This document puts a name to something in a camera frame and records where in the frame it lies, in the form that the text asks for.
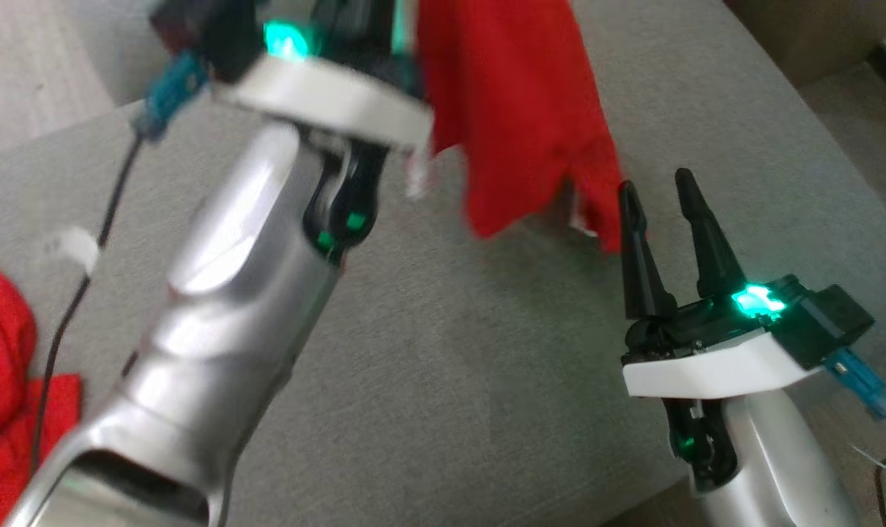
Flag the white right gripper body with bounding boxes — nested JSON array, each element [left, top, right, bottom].
[[622, 278, 817, 400]]

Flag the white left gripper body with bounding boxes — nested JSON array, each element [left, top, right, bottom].
[[215, 18, 434, 153]]

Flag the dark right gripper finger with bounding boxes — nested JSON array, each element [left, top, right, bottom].
[[675, 168, 745, 297], [619, 182, 678, 319]]

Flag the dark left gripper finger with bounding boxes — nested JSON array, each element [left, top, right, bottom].
[[313, 0, 394, 56], [398, 0, 423, 74]]

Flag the red shorts with white stripe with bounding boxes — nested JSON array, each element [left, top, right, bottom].
[[414, 0, 628, 255]]

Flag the red number 23 jersey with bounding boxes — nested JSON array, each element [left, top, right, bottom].
[[0, 256, 83, 527]]

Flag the grey fabric sofa seat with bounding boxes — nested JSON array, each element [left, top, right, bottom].
[[0, 0, 886, 527]]

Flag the blue right cable connector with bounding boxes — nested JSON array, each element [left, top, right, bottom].
[[827, 348, 886, 419]]

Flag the blue cable connector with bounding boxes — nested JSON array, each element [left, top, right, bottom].
[[827, 348, 886, 419], [134, 53, 209, 140]]

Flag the blue left cable connector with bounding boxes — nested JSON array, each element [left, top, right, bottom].
[[134, 53, 209, 140]]

